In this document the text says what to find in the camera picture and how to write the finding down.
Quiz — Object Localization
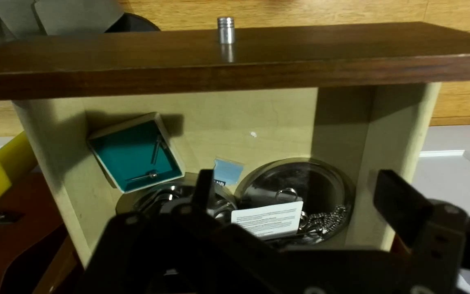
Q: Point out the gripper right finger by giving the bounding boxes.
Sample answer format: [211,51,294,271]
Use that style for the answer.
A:
[373,169,470,294]

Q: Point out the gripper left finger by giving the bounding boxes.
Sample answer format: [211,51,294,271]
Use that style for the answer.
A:
[78,169,284,294]

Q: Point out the teal open jewellery box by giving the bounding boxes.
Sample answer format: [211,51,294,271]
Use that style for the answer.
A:
[86,112,186,194]

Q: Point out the silver drawer knob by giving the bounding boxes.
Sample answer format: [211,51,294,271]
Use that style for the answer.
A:
[217,17,236,45]

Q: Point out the round metal tin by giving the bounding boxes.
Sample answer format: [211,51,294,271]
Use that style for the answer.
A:
[115,172,238,229]

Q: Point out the silver pin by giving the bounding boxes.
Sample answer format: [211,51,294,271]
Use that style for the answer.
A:
[151,136,163,165]
[128,171,159,183]

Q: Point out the blue plastic packet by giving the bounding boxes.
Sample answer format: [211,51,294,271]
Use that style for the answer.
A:
[213,158,245,188]

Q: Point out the brown wooden guitar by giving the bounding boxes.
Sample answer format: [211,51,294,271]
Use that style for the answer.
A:
[0,174,81,294]

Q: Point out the white printed card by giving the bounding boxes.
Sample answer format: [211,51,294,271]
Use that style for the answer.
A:
[231,200,304,240]

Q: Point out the round metal tin lid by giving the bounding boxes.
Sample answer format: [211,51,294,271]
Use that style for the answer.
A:
[234,158,356,247]

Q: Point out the black round object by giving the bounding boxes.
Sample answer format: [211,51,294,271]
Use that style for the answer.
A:
[104,13,162,33]

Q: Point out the grey cardboard sheets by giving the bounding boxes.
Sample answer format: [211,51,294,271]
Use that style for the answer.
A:
[0,0,126,41]

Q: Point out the silver metal chain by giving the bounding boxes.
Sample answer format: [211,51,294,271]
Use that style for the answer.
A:
[299,205,348,238]

